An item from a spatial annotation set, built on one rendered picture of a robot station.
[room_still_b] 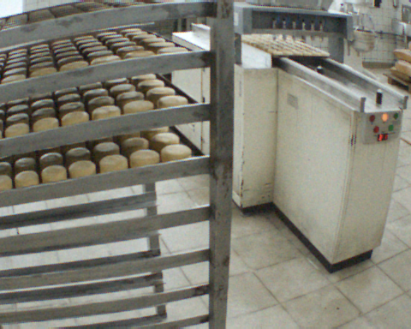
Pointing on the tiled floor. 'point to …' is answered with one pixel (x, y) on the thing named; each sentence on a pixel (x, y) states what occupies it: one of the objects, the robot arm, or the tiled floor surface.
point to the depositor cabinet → (260, 125)
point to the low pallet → (405, 84)
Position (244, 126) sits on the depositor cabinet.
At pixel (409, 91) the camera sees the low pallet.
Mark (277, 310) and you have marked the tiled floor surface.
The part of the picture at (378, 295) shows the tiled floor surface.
